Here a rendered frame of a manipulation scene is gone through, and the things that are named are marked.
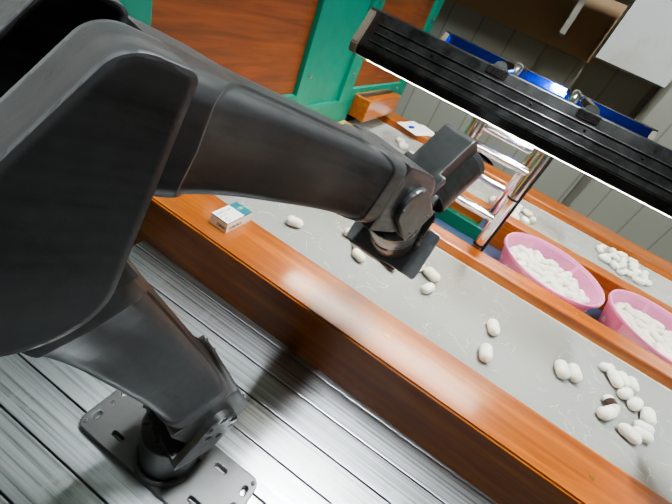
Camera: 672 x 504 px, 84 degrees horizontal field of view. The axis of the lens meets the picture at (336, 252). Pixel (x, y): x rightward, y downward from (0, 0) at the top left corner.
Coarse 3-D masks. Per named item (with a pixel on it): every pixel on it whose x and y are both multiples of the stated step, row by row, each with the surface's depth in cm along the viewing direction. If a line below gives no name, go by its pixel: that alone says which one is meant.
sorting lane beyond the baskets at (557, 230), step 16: (368, 128) 136; (384, 128) 143; (416, 144) 142; (480, 192) 126; (496, 192) 132; (528, 208) 131; (528, 224) 119; (544, 224) 124; (560, 224) 130; (560, 240) 118; (576, 240) 123; (592, 240) 129; (592, 256) 117; (640, 288) 111; (656, 288) 116
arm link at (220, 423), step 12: (228, 408) 35; (156, 420) 36; (216, 420) 33; (228, 420) 34; (168, 432) 36; (204, 432) 33; (216, 432) 34; (168, 444) 35; (180, 444) 35; (192, 444) 33; (204, 444) 34; (168, 456) 35; (180, 456) 34; (192, 456) 35
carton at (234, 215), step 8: (224, 208) 61; (232, 208) 62; (240, 208) 62; (216, 216) 59; (224, 216) 59; (232, 216) 60; (240, 216) 61; (248, 216) 63; (216, 224) 59; (224, 224) 59; (232, 224) 59; (240, 224) 62; (224, 232) 59
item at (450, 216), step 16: (576, 96) 88; (480, 128) 99; (496, 128) 98; (512, 144) 97; (528, 144) 96; (528, 160) 96; (512, 176) 100; (448, 208) 112; (496, 208) 105; (464, 224) 111; (480, 224) 109
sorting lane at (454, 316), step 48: (288, 240) 68; (336, 240) 73; (384, 288) 67; (480, 288) 79; (432, 336) 62; (480, 336) 66; (528, 336) 72; (576, 336) 78; (528, 384) 61; (576, 384) 66; (576, 432) 57
